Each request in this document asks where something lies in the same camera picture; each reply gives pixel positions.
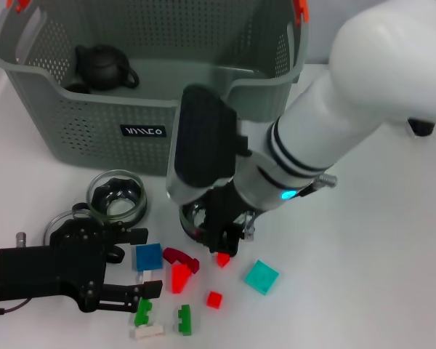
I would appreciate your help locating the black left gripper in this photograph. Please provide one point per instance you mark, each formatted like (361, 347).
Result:
(51, 272)

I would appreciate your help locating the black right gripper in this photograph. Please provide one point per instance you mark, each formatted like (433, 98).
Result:
(225, 207)

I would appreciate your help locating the glass teacup with black base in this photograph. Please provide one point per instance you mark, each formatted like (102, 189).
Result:
(194, 218)
(116, 189)
(113, 259)

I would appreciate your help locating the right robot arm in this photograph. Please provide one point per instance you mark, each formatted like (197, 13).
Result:
(367, 91)

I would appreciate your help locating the grey perforated storage bin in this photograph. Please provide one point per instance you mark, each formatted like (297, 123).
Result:
(94, 138)

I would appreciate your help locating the blue square brick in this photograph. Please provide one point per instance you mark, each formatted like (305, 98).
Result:
(149, 257)

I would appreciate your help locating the long white brick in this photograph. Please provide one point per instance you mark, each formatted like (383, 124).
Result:
(145, 276)

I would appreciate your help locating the small red brick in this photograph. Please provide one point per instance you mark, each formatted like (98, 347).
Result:
(214, 300)
(222, 260)

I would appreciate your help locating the dark red arch brick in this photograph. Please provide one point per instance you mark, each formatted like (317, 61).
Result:
(176, 254)

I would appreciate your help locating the red slope brick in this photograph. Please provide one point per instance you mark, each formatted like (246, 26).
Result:
(178, 280)

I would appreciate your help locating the green stepped brick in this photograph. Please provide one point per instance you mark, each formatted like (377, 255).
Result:
(142, 312)
(184, 321)

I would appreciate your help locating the teal square brick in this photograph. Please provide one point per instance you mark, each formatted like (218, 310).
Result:
(261, 277)

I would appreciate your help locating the short white studded brick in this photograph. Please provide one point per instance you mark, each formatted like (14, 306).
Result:
(147, 332)

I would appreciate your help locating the black clay teapot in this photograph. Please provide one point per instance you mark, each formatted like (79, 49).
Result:
(101, 67)

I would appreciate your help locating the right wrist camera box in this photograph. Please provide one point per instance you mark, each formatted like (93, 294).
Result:
(203, 145)

